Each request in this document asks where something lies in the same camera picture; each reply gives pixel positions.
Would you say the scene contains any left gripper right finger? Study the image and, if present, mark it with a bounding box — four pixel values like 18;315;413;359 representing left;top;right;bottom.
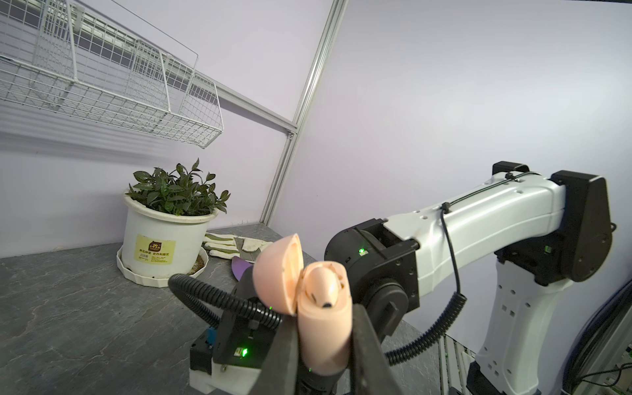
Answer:
350;304;403;395

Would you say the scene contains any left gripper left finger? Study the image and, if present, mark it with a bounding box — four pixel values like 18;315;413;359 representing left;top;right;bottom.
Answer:
249;316;300;395

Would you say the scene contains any pink earbud charging case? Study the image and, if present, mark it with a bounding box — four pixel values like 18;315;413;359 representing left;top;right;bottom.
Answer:
253;234;353;376

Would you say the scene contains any pink earbud one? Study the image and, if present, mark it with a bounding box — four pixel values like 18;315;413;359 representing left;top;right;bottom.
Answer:
305;267;340;309

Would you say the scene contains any beige gardening glove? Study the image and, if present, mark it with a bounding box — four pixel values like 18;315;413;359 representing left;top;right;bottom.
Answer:
202;233;272;263

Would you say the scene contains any potted green plant white pot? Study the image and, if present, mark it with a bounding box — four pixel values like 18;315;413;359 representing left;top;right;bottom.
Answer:
116;161;231;288

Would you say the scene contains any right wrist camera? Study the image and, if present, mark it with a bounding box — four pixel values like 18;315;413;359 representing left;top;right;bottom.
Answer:
189;324;276;394

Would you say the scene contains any white wire shelf basket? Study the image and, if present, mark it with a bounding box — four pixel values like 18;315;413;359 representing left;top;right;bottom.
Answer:
1;1;223;148

